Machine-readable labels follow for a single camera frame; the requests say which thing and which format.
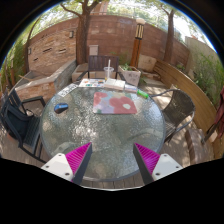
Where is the stone raised bed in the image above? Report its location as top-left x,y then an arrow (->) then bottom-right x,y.
14,59 -> 78,101

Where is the beige stone block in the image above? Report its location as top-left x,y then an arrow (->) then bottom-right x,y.
71,63 -> 90,83

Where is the thick forked tree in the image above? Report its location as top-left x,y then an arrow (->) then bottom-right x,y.
59,0 -> 104,66

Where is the wooden garden lamp post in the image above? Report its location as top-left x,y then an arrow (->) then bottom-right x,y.
129,18 -> 147,68

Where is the white concrete planter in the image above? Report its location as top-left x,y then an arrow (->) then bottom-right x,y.
117,63 -> 142,88

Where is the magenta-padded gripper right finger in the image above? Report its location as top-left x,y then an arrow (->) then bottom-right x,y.
132,142 -> 184,186

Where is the black metal chair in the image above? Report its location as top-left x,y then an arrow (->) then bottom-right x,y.
0,88 -> 48,164

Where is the green packet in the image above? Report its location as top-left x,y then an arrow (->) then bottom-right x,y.
136,89 -> 150,100

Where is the slim tree trunk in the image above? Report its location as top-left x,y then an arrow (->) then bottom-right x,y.
162,8 -> 178,64

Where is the brown wicker chair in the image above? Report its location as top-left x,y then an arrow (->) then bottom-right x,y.
149,88 -> 197,144

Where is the clear plastic cup with straw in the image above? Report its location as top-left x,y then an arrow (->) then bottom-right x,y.
103,59 -> 115,82

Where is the colourful picture sheet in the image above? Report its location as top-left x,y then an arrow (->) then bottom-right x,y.
78,78 -> 106,89

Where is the small white booklet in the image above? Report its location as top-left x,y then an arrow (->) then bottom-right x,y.
124,83 -> 139,94

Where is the white open book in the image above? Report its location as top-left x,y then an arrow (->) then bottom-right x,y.
103,78 -> 127,92

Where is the floral mouse pad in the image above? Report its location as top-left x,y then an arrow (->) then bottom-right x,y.
92,91 -> 138,115

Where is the beige wall box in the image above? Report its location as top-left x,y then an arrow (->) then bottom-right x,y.
88,44 -> 100,56

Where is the blue computer mouse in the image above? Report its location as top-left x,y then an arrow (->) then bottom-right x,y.
53,102 -> 70,115

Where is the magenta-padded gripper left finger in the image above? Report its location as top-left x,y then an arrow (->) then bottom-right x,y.
40,142 -> 93,186

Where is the dark wooden slatted chair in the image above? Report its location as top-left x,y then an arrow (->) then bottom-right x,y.
77,55 -> 128,83

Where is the white license plate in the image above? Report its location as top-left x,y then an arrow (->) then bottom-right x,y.
57,83 -> 79,98

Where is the curved wooden bench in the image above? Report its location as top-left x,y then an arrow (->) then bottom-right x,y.
153,59 -> 224,159

